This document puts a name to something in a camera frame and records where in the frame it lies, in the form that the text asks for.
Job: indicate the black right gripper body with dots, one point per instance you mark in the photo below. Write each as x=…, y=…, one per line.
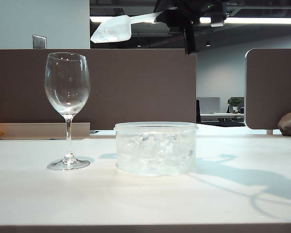
x=184, y=12

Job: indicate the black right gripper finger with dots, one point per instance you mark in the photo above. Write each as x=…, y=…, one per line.
x=164, y=18
x=166, y=5

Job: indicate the white plastic ice shovel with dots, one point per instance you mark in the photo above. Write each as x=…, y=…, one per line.
x=118, y=28

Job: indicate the clear wine glass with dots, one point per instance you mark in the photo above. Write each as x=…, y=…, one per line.
x=67, y=110

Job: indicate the ice cubes pile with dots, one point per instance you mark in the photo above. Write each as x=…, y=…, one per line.
x=157, y=153

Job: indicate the long ceiling light strip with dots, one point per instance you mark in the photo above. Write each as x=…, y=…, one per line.
x=257, y=20

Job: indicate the wide brown desk partition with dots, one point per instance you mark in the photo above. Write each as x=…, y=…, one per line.
x=135, y=87

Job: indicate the grey background desk screen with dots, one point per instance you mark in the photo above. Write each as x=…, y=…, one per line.
x=209, y=104

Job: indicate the green potted plant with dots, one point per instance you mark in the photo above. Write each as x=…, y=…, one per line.
x=235, y=103

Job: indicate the white background desk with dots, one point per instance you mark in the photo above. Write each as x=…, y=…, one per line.
x=223, y=117

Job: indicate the narrow brown desk partition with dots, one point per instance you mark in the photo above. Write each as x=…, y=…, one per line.
x=271, y=89

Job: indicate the clear round plastic container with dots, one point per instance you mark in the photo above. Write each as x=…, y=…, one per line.
x=126, y=150

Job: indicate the beige partition foot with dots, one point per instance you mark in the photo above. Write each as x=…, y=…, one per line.
x=269, y=132

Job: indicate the brown crumpled bag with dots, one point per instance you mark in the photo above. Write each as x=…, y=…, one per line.
x=288, y=124

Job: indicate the grey wall switch plate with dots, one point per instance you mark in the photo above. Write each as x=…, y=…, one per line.
x=39, y=41

